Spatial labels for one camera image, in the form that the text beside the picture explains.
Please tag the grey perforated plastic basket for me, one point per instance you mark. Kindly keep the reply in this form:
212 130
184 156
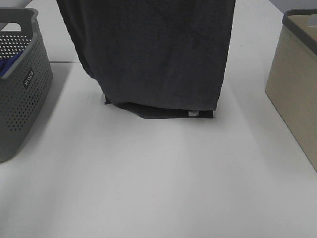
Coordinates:
24 88

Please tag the blue cloth in basket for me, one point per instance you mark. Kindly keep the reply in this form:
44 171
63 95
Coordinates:
7 63

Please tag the beige storage bin grey rim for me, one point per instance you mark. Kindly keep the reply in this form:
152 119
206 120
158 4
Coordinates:
292 81

